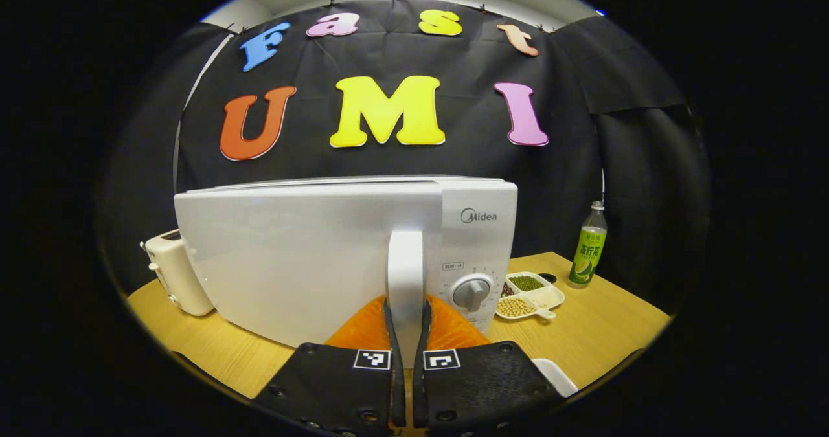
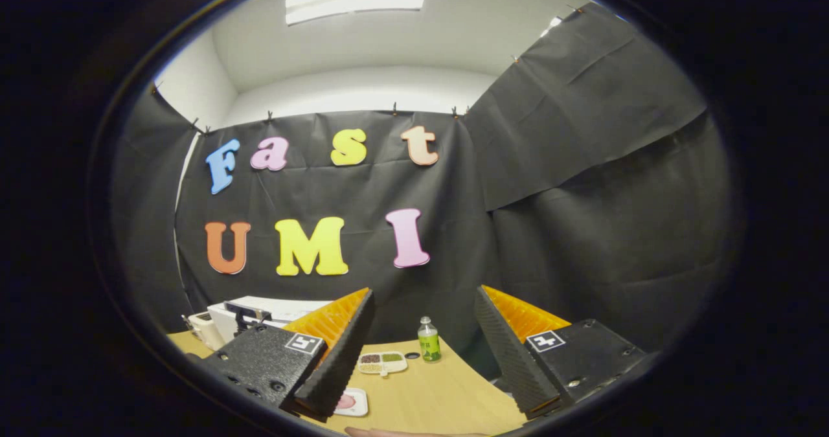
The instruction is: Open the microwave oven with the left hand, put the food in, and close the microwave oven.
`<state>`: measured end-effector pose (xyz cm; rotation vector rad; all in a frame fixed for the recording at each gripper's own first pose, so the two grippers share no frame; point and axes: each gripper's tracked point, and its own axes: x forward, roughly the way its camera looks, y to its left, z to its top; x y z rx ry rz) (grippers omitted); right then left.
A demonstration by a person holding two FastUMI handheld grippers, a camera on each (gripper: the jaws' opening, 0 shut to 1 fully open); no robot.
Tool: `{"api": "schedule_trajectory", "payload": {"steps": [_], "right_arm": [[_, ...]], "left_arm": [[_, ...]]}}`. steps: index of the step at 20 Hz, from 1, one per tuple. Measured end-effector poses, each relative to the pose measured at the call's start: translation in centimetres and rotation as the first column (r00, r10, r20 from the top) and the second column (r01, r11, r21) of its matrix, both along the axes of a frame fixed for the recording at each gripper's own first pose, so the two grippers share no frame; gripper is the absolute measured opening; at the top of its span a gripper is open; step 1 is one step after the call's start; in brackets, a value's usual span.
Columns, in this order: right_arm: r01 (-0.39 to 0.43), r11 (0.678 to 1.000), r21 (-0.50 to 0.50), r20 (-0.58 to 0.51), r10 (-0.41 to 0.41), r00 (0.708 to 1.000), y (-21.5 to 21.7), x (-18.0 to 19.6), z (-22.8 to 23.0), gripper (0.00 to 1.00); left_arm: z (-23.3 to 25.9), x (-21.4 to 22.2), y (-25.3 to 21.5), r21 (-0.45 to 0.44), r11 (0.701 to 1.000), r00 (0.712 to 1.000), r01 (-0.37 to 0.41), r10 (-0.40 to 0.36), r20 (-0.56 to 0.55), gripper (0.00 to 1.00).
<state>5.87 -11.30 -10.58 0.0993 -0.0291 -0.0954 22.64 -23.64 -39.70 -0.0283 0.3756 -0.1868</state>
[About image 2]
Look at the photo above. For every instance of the green drink bottle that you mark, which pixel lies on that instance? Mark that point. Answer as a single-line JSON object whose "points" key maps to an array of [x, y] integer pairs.
{"points": [[429, 345]]}

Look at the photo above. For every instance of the white microwave oven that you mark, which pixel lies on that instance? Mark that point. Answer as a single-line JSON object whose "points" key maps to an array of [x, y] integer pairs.
{"points": [[291, 309]]}

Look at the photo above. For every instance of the white toaster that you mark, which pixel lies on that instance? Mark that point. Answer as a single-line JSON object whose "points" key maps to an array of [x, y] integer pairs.
{"points": [[206, 330]]}

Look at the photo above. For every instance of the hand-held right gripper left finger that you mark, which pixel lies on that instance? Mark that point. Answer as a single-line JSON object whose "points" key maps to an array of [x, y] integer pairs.
{"points": [[343, 359]]}

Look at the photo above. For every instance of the white plate with pink food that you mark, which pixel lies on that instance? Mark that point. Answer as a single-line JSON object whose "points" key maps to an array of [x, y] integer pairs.
{"points": [[352, 402]]}

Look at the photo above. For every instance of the black backdrop cloth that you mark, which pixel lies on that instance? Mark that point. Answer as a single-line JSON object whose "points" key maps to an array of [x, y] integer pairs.
{"points": [[583, 230]]}

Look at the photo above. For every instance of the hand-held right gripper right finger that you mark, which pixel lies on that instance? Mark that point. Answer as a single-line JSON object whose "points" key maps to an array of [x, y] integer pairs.
{"points": [[508, 353]]}

